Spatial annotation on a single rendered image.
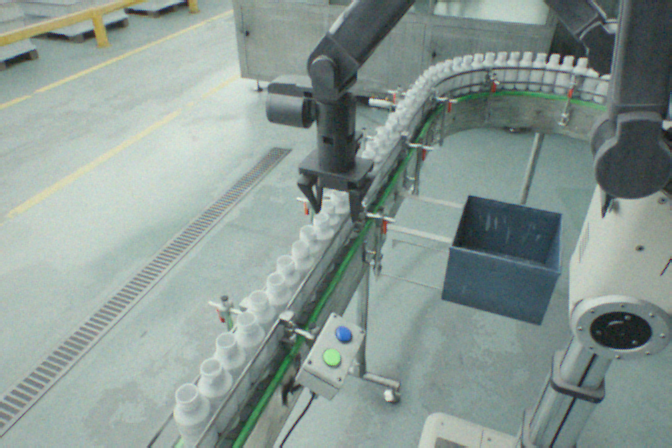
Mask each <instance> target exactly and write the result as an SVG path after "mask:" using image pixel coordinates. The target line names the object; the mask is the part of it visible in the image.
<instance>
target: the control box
mask: <svg viewBox="0 0 672 448"><path fill-rule="evenodd" d="M329 318H330V319H328V321H327V322H326V324H325V326H324V328H323V330H322V332H321V334H320V336H319V338H318V340H317V341H316V343H315V345H314V347H313V349H311V350H310V353H309V355H308V357H307V359H306V360H305V362H304V364H303V366H302V368H301V369H300V372H299V374H298V376H297V378H296V379H295V380H293V382H292V384H291V386H290V388H289V389H288V391H287V394H286V402H287V408H289V406H290V404H291V402H292V401H294V399H295V397H296V395H297V393H298V392H300V390H301V389H303V388H304V387H307V388H309V389H310V390H313V395H312V397H310V400H309V402H308V404H307V405H306V407H305V408H304V410H303V411H302V414H301V415H300V416H299V418H298V419H297V420H296V422H295V423H294V425H293V426H292V428H290V429H289V430H288V432H287V434H286V435H285V437H284V439H283V441H282V443H281V444H280V446H279V448H282V447H283V445H284V443H285V442H286V440H287V437H288V436H289V434H290V433H292V431H293V430H294V428H295V427H296V426H297V424H298V423H299V421H300V420H301V419H302V417H303V416H304V415H305V412H306V411H307V409H308V408H309V406H311V404H312V402H313V400H314V398H315V396H316V394H318V395H320V396H321V397H323V398H325V399H326V400H329V401H331V400H332V399H333V397H334V396H335V395H336V393H337V392H338V389H339V388H340V387H341V385H342V383H343V381H344V379H345V377H347V374H348V372H349V370H350V367H351V365H352V362H353V360H354V358H355V356H356V354H357V352H358V348H359V346H360V344H361V342H362V340H364V337H365V335H366V330H364V329H361V328H360V327H358V326H356V325H354V324H353V323H351V322H349V321H347V320H345V319H343V318H341V317H340V316H338V315H336V314H334V312H333V314H332V315H331V317H329ZM342 326H343V327H347V328H349V329H350V332H351V338H350V340H349V341H341V340H340V339H338V337H337V335H336V332H337V329H338V328H339V327H342ZM328 349H335V351H337V352H338V354H339V356H340V360H339V362H338V363H337V364H334V365H333V364H328V363H327V362H326V361H325V359H324V354H325V352H326V351H328ZM298 383H299V384H298Z"/></svg>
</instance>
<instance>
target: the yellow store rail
mask: <svg viewBox="0 0 672 448"><path fill-rule="evenodd" d="M145 1H150V0H117V1H113V2H110V3H109V4H106V5H103V6H96V7H93V8H89V9H86V10H84V11H80V12H76V13H72V14H69V15H65V16H62V17H58V18H54V19H50V21H46V22H43V23H39V24H36V25H31V26H28V27H24V28H21V29H17V30H13V31H10V32H5V33H2V34H0V46H4V45H7V44H11V43H15V42H18V41H21V39H25V38H28V37H31V36H35V35H39V34H42V33H45V32H49V31H52V30H55V29H60V28H63V27H66V26H70V25H73V24H76V23H80V21H84V20H87V19H90V18H91V20H92V23H93V28H94V31H95V35H96V38H97V42H98V44H96V48H100V47H102V49H105V47H109V46H111V45H113V44H112V43H110V44H109V41H108V37H107V33H106V30H104V27H105V25H103V21H102V18H101V16H102V15H105V14H108V13H111V12H114V11H118V10H121V9H124V8H129V7H130V6H132V5H135V4H139V3H142V2H145ZM188 3H189V9H190V11H189V10H188V13H198V12H201V10H200V9H199V10H198V4H197V0H188Z"/></svg>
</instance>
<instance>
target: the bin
mask: <svg viewBox="0 0 672 448"><path fill-rule="evenodd" d="M399 197H403V198H408V199H414V200H418V201H423V202H429V203H434V204H438V205H443V206H449V207H454V208H458V209H461V211H460V215H459V218H458V221H457V224H456V227H455V231H454V234H453V237H452V238H448V237H442V236H438V235H434V234H429V233H424V232H420V231H415V230H410V228H406V227H401V226H397V225H392V224H387V230H390V231H395V232H399V233H404V234H408V235H413V236H417V237H422V238H426V239H431V240H435V241H440V242H444V243H449V244H450V245H449V250H450V251H449V252H448V251H443V250H439V249H434V248H430V247H425V245H421V244H417V243H413V242H407V241H403V240H399V239H395V238H392V247H391V249H393V248H395V247H396V245H397V244H398V243H399V242H404V243H408V244H413V245H417V247H421V248H426V249H431V250H435V251H439V252H443V253H448V254H449V257H448V264H447V269H446V275H444V282H443V287H442V289H441V288H437V287H434V286H430V285H425V284H421V283H417V282H414V281H409V280H405V278H401V277H397V276H393V275H389V274H385V273H381V272H380V275H379V276H375V282H377V281H379V280H380V278H382V277H383V276H384V275H385V276H389V277H393V278H397V280H401V281H405V282H409V283H413V284H417V285H421V286H425V287H430V288H433V289H437V290H441V291H442V293H441V299H440V300H443V301H448V302H451V303H455V304H459V305H462V306H467V307H471V308H475V309H478V310H482V311H487V312H490V313H494V314H498V315H501V316H506V317H510V318H514V319H517V320H521V322H523V321H526V323H529V324H533V325H537V326H541V322H542V320H543V317H545V314H546V311H547V309H548V306H549V302H550V300H551V297H552V294H553V291H554V289H555V285H556V282H557V280H558V277H559V276H560V275H561V260H563V235H564V213H558V211H553V210H548V209H543V208H537V207H532V206H527V205H522V204H516V203H511V202H506V201H501V200H495V199H490V198H485V197H479V196H474V194H469V193H467V197H466V200H465V203H464V205H463V204H457V203H452V202H448V201H442V200H437V199H432V198H426V197H422V195H417V194H412V193H406V192H401V191H399V188H398V190H397V192H396V201H395V202H397V200H398V198H399Z"/></svg>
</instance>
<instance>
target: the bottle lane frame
mask: <svg viewBox="0 0 672 448"><path fill-rule="evenodd" d="M433 119H434V118H433V116H431V117H429V118H428V119H427V121H426V123H424V126H423V128H422V130H421V131H420V134H419V135H418V137H417V139H416V140H415V142H414V143H413V144H418V142H419V137H423V138H424V139H423V142H424V147H426V141H427V133H428V131H430V129H431V127H432V124H433ZM416 151H417V149H416V148H410V150H409V151H408V152H407V156H406V158H404V160H403V161H402V164H401V166H399V169H398V171H397V172H396V174H395V176H393V177H392V179H391V182H389V185H388V187H386V190H385V192H384V193H383V195H382V198H381V199H379V200H380V201H379V203H377V204H376V205H375V208H374V209H373V211H371V214H373V215H376V214H377V207H379V206H383V207H384V211H385V217H387V218H391V219H395V217H396V215H397V212H398V210H399V208H400V206H401V205H402V203H403V201H404V199H405V198H403V197H399V198H398V200H397V202H395V201H396V192H397V190H398V188H399V191H401V192H406V193H407V192H408V190H407V189H405V187H403V185H404V180H405V178H406V177H404V174H405V169H406V168H407V177H410V178H415V172H416V163H417V152H416ZM413 182H414V181H412V180H407V178H406V187H407V188H410V186H412V185H413ZM366 219H368V220H367V222H366V225H365V228H364V230H363V231H360V233H358V236H357V238H356V240H354V243H353V246H352V247H351V248H348V249H350V251H349V252H348V254H347V256H343V257H344V259H343V261H342V263H341V265H338V266H339V268H338V270H337V272H336V273H332V274H334V277H333V279H332V281H331V283H325V284H327V285H328V286H327V288H326V289H325V291H324V292H319V293H321V294H322V297H321V299H320V300H319V302H318V303H314V304H316V307H315V309H314V310H312V312H311V313H306V315H308V316H309V318H308V320H307V321H306V323H305V325H300V324H298V325H300V326H302V330H305V331H308V323H310V322H315V323H316V324H317V327H319V328H320V334H321V332H322V330H323V328H324V326H325V324H326V322H327V321H328V319H330V318H329V317H331V315H332V314H333V312H334V314H336V315H338V316H340V317H341V318H342V316H343V314H344V311H345V309H347V307H348V305H349V303H350V302H351V300H352V298H353V295H354V293H355V291H356V289H357V287H358V285H359V283H360V282H361V280H363V277H364V275H365V273H366V271H367V269H368V267H369V265H368V264H366V263H365V261H363V254H364V252H365V250H364V241H365V239H367V250H368V251H372V252H375V240H376V224H375V219H372V218H366ZM283 349H285V350H287V355H286V357H285V358H284V360H283V362H275V361H273V362H275V363H278V364H279V365H280V367H279V368H278V370H277V373H275V374H274V376H272V377H271V376H267V377H268V378H270V379H271V381H270V383H269V384H268V386H267V388H266V389H265V390H264V391H263V390H258V389H255V390H258V391H260V392H262V397H261V399H260V400H259V402H258V404H257V405H256V406H250V405H247V406H248V407H250V408H252V412H251V414H250V415H249V417H248V419H247V421H246V423H242V422H239V424H241V425H242V427H243V428H242V429H241V431H240V433H239V434H238V436H237V438H236V439H235V440H233V439H228V438H225V439H227V440H228V441H230V442H231V447H230V448H273V447H274V445H275V443H276V441H277V438H278V436H279V435H280V433H281V431H282V429H283V427H284V425H285V423H286V421H287V419H288V417H289V416H290V413H291V411H293V409H294V407H295V405H296V403H297V401H298V399H299V398H300V396H301V394H302V392H303V389H304V388H303V389H301V390H300V392H298V393H297V395H296V397H295V399H294V401H292V402H291V404H290V406H289V408H287V402H286V394H287V391H288V389H289V388H290V386H291V384H292V382H293V380H295V379H296V378H297V376H298V373H297V372H298V369H299V367H297V357H298V356H299V354H301V358H302V359H301V364H302V365H303V364H304V362H305V360H306V359H307V357H308V355H309V346H307V345H306V344H305V337H302V336H298V337H297V341H296V343H294V346H292V348H290V349H286V348H283Z"/></svg>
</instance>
